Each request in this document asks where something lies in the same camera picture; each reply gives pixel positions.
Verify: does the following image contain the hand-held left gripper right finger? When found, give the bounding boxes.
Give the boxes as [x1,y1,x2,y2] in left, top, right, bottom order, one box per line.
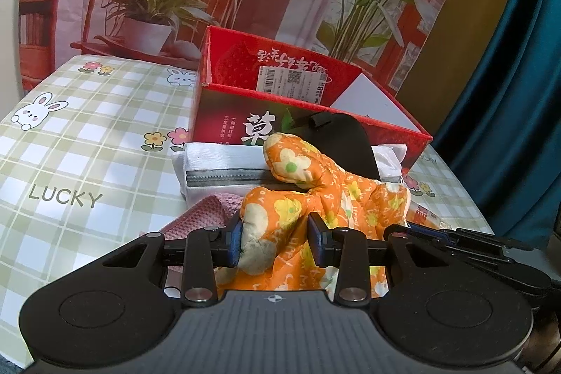
[307,212,443,308]

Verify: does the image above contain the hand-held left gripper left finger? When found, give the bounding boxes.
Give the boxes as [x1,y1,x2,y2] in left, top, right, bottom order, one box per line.
[102,216,243,308]

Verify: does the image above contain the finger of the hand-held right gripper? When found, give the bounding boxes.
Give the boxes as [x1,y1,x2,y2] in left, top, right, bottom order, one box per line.
[386,223,535,252]
[451,247,554,297]

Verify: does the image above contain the pink knitted cloth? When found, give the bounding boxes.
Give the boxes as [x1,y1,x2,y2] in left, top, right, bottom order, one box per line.
[139,194,244,292]

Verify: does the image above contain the orange floral oven mitt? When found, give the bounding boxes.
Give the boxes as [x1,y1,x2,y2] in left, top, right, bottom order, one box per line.
[215,131,411,299]

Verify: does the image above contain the white mesh zipper bag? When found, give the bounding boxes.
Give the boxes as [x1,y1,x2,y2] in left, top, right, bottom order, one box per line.
[172,141,410,212]

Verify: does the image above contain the black soft pad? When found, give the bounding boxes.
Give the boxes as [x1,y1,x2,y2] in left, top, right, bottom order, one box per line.
[288,111,380,183]

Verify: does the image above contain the red strawberry print box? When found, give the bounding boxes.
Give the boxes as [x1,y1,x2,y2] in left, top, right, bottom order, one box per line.
[188,26,434,178]

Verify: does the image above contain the blue curtain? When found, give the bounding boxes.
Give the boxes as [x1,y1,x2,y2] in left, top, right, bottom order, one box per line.
[432,0,561,240]

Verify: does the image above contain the green checkered tablecloth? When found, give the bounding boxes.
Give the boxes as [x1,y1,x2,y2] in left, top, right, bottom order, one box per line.
[0,54,497,367]

